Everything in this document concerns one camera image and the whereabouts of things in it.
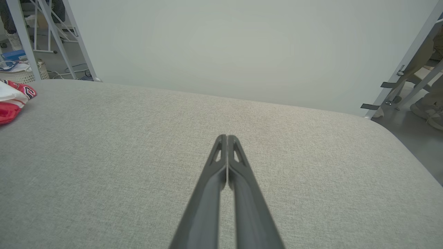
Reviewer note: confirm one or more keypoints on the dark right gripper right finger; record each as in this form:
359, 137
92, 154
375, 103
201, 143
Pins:
252, 218

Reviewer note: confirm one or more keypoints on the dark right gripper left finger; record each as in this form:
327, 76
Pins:
204, 214

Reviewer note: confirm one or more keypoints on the red and white shirt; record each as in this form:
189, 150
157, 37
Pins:
8, 110

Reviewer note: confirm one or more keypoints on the grey fabric sofa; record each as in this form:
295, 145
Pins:
104, 155

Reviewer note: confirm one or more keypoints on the white backdrop panel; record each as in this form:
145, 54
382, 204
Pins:
242, 52

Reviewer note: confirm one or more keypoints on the grey person shoe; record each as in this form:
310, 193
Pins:
429, 114

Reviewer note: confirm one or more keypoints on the white woven laundry basket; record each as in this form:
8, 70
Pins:
20, 75

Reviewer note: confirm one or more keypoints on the blue box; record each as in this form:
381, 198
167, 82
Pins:
14, 55

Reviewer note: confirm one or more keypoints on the white person shoe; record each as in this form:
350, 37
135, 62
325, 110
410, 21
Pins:
14, 40

